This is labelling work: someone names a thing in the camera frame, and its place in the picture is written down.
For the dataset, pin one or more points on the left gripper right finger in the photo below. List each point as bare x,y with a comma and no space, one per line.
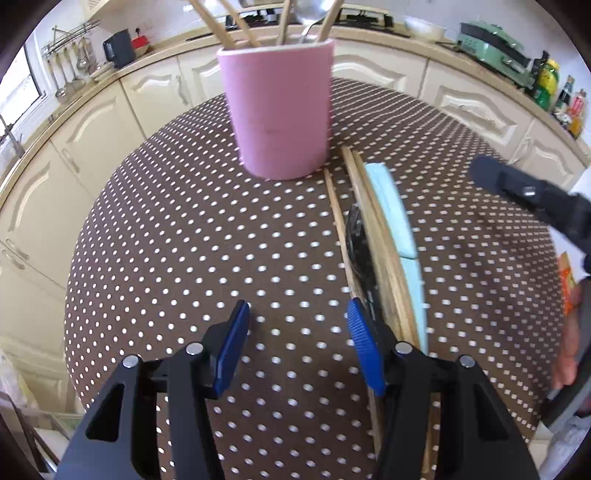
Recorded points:
368,349

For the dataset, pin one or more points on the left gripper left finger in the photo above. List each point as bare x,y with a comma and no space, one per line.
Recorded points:
228,341

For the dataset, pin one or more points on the metal spoon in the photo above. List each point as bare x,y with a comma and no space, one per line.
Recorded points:
311,12

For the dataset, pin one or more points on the green kitchen appliance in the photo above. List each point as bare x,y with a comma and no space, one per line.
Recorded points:
493,47

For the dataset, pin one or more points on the person's right hand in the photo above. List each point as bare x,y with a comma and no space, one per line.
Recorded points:
565,368

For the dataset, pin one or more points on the black slotted utensil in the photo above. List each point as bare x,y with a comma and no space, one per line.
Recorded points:
359,252

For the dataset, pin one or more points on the yellow green bottle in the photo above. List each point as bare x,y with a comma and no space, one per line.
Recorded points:
547,84

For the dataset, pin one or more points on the brown polka dot tablecloth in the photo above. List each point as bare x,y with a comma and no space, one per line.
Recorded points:
181,232

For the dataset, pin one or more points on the light green patterned utensil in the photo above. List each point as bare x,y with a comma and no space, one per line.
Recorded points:
394,210

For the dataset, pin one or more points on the white bowl on counter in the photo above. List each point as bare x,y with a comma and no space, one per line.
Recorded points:
424,30

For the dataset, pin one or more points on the pink cylindrical utensil holder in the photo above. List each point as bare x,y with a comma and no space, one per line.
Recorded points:
279,100

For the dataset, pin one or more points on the black electric kettle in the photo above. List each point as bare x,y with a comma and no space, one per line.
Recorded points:
118,49

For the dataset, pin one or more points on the hanging utensil rack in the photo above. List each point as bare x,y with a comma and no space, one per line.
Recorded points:
67,59

